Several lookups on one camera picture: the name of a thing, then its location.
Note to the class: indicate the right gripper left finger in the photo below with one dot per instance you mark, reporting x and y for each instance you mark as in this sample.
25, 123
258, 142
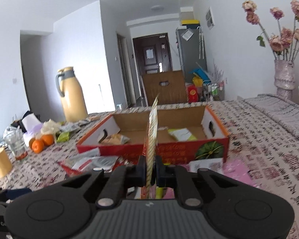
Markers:
119, 181

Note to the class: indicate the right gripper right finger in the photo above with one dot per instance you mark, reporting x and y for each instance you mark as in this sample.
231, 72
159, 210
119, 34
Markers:
190, 189

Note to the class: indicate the triangular brown snack packet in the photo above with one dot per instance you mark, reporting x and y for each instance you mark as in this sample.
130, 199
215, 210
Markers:
115, 139

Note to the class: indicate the red snack bag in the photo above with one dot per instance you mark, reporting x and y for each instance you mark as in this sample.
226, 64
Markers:
107, 158

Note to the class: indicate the large orange snack bag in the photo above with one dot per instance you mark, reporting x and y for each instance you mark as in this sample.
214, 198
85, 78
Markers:
149, 147

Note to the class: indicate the white label snack packet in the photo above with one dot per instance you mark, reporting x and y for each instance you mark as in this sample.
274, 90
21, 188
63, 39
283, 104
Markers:
212, 164

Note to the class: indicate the pink snack packet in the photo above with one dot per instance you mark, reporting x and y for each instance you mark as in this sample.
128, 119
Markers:
237, 170

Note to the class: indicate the green long snack packet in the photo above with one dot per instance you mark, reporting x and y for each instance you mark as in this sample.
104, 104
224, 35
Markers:
181, 134

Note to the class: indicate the yellow cup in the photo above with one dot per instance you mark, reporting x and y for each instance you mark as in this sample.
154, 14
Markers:
5, 163

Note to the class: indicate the red cardboard box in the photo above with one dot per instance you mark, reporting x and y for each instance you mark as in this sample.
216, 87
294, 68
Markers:
212, 137

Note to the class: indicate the clear glass cup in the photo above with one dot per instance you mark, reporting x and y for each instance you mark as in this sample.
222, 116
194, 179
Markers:
14, 139

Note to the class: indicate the left orange tangerine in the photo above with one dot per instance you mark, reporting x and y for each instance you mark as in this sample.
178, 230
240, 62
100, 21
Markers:
31, 142

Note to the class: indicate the orange tangerine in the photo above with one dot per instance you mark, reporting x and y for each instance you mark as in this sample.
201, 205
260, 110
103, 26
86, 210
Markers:
47, 139
37, 146
31, 142

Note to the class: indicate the front orange tangerine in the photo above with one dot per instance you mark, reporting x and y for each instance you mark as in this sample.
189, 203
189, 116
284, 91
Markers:
37, 146

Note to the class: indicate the grey snack packets pile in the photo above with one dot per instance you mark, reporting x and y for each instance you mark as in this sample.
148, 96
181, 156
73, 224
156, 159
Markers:
74, 126

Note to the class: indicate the right orange tangerine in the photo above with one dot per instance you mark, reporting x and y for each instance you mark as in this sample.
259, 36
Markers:
47, 139

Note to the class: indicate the white tissue box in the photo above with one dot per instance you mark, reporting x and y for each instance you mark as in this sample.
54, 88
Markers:
32, 126

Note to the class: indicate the yellow thermos jug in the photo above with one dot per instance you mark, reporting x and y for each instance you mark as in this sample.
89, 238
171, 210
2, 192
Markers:
71, 95

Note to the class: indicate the white crumpled plastic bag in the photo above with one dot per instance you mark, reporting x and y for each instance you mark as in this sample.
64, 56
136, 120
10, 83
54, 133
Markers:
49, 128

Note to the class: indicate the wooden chair back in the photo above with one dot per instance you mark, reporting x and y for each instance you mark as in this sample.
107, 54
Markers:
168, 86

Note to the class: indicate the calligraphy print tablecloth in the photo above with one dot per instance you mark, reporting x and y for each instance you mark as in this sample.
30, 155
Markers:
270, 152

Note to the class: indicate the dark brown entrance door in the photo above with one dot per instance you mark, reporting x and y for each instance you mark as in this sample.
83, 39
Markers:
153, 54

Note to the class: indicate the grey refrigerator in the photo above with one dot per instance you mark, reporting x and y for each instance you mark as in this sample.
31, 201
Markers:
191, 49

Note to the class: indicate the pink ceramic vase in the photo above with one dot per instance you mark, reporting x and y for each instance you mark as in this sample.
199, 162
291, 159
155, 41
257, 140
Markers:
284, 78

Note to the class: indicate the yellow box on refrigerator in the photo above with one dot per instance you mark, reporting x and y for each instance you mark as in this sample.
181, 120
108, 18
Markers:
190, 22

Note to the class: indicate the dried pink roses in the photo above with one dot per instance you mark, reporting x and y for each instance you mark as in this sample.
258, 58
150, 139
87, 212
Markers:
285, 44

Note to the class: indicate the wire storage rack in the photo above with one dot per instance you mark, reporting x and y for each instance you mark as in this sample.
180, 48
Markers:
213, 91

